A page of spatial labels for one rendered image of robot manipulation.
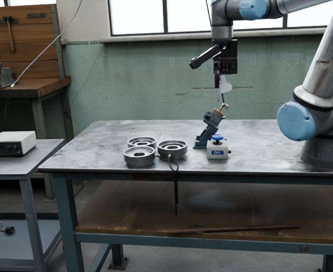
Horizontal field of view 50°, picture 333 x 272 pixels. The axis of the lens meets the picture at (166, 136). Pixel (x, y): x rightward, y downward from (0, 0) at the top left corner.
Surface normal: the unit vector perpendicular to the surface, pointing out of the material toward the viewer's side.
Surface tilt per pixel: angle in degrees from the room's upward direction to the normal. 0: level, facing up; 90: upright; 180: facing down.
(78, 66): 90
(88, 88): 90
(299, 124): 97
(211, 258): 0
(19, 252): 0
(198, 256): 0
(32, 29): 90
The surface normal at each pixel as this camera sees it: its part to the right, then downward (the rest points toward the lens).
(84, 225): -0.04, -0.95
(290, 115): -0.80, 0.33
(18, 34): -0.15, 0.31
